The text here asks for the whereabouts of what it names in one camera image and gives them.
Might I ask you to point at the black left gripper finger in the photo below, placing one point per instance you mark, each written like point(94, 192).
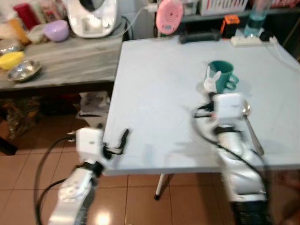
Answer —
point(124, 138)

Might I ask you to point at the green mug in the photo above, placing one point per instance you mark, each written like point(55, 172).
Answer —
point(226, 74)

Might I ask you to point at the steel spoon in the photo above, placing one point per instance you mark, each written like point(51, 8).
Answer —
point(253, 133)

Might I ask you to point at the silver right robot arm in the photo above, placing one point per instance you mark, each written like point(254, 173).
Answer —
point(241, 164)

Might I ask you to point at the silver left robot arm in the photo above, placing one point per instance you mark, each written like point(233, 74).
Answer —
point(70, 197)

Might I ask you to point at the crumpled newspaper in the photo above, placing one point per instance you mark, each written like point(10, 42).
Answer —
point(93, 103)

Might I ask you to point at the white table leg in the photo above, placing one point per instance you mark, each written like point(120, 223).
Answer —
point(161, 187)

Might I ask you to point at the long black case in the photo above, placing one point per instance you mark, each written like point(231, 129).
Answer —
point(199, 36)

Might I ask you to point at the white power strip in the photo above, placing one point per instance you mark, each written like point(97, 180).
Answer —
point(246, 41)

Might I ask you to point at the orange and black device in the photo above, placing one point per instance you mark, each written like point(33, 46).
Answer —
point(229, 26)

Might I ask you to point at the dark metal shelf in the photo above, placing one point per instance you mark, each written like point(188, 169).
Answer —
point(211, 18)

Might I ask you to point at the black plug adapter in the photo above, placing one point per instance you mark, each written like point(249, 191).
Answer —
point(267, 35)

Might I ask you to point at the patterned brown bag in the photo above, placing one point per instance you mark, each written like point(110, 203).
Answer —
point(18, 117)

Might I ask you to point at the pink round device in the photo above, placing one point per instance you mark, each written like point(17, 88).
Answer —
point(168, 16)

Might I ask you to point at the blue tinted water bottle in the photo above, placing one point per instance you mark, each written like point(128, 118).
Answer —
point(257, 18)

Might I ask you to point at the white plastic basket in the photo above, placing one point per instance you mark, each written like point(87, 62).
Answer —
point(224, 5)

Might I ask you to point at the shiny steel bowl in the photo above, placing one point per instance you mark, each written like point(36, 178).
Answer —
point(8, 46)
point(23, 70)

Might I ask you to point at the white kitchen appliance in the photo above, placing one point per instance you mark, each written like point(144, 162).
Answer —
point(91, 21)

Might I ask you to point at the purple plastic bowl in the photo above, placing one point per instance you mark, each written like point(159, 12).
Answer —
point(56, 30)

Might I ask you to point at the yellow plastic bowl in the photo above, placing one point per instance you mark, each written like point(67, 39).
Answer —
point(11, 60)

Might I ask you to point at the clear snack bag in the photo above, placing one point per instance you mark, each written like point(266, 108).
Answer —
point(49, 8)

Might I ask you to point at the orange bottle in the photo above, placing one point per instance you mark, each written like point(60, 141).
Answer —
point(18, 30)

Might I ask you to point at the red canister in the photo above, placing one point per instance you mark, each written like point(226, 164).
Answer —
point(26, 15)

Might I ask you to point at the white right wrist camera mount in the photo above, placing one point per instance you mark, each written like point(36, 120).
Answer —
point(229, 108)

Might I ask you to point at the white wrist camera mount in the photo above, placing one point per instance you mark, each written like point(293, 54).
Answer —
point(89, 143)
point(229, 108)

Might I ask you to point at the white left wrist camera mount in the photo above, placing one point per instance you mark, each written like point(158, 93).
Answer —
point(89, 143)

